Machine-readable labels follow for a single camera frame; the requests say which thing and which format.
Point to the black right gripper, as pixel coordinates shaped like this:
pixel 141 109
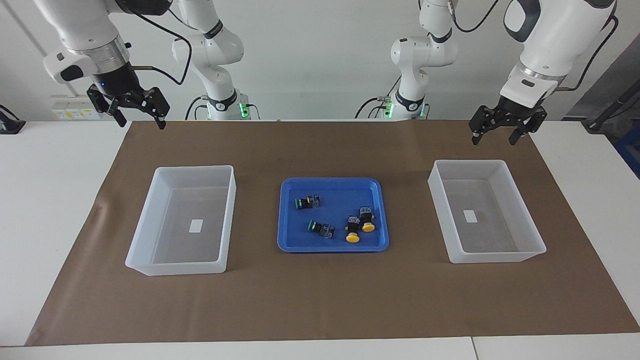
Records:
pixel 120 82

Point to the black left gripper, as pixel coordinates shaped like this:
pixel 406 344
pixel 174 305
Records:
pixel 517 110

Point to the yellow push button switch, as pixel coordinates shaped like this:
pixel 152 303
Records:
pixel 353 237
pixel 368 227

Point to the green push button switch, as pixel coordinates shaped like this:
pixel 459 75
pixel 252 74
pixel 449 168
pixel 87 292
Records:
pixel 310 202
pixel 322 230

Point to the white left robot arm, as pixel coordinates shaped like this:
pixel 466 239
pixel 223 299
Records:
pixel 555 35

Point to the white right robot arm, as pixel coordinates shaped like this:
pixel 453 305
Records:
pixel 80 25

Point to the black metal stand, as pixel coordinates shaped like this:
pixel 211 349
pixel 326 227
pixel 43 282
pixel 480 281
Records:
pixel 600 120

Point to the blue crate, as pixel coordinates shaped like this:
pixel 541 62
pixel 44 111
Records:
pixel 631 150

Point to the black table clamp device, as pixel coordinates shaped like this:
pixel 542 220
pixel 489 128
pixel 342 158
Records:
pixel 10 125

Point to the translucent white plastic box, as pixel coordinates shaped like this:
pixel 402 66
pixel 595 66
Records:
pixel 500 255
pixel 175 267

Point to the blue plastic tray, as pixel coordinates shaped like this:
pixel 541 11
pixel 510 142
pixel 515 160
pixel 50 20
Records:
pixel 325 192

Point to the brown paper table mat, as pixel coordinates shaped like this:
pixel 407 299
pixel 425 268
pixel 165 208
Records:
pixel 320 300

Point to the white wall socket box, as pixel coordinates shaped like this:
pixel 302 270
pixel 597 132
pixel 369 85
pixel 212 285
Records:
pixel 75 107

